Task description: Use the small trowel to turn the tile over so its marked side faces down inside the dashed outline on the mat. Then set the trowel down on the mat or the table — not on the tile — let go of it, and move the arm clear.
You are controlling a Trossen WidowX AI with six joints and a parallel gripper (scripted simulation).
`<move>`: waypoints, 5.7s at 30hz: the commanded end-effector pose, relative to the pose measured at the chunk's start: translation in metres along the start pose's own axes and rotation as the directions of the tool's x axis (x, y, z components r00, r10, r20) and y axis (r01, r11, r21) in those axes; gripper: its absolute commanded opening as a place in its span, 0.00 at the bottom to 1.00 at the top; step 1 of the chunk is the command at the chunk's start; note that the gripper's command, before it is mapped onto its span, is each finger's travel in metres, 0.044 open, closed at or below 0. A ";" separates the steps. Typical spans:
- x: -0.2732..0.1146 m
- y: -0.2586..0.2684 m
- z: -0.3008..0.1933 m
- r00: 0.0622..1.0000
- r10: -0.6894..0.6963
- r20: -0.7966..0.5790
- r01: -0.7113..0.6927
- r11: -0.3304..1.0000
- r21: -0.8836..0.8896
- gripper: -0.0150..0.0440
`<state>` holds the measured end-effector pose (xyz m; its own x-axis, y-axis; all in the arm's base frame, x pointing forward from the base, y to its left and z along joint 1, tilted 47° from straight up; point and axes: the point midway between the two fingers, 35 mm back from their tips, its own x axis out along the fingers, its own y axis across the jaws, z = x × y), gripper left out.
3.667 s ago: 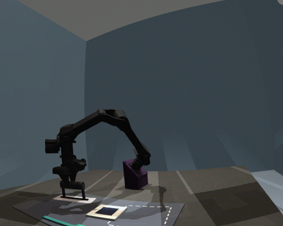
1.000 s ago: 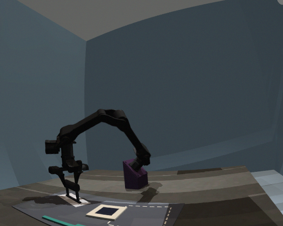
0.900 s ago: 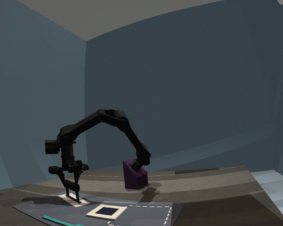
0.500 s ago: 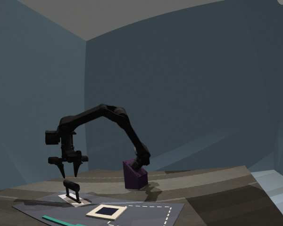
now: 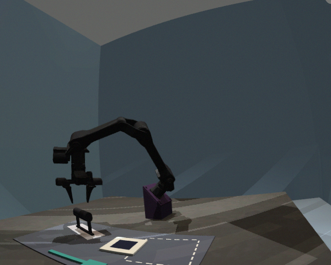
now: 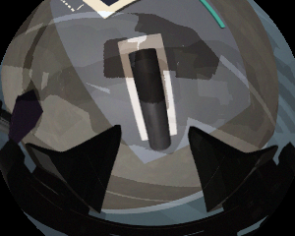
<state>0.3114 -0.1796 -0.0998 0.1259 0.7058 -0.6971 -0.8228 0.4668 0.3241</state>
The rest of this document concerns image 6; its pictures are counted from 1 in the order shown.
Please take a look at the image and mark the green trowel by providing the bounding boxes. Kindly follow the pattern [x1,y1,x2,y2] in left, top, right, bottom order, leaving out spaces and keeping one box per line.
[199,0,225,29]

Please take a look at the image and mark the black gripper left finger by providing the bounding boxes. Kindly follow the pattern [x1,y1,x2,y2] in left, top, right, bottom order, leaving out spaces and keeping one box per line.
[26,125,123,213]

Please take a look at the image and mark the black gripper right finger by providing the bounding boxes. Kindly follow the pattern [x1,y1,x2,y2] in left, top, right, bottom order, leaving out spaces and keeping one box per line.
[188,126,278,212]

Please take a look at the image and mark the tan square tile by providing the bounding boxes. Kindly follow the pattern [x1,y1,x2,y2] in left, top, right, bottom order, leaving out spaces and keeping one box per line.
[82,0,137,19]

